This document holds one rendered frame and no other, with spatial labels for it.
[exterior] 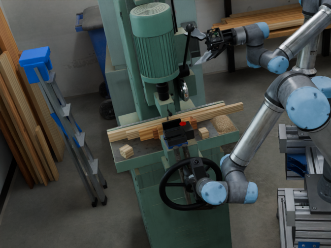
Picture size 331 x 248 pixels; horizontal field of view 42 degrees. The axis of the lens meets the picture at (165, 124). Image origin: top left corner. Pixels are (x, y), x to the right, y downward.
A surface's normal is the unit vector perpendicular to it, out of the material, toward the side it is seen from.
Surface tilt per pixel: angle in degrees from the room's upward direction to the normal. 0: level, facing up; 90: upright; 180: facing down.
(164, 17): 90
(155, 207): 90
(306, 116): 83
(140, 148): 0
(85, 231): 0
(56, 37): 90
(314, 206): 0
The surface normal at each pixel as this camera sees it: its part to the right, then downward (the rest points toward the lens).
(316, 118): 0.00, 0.44
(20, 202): -0.15, -0.83
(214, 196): 0.13, 0.00
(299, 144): -0.16, 0.56
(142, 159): 0.24, 0.50
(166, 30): 0.64, 0.34
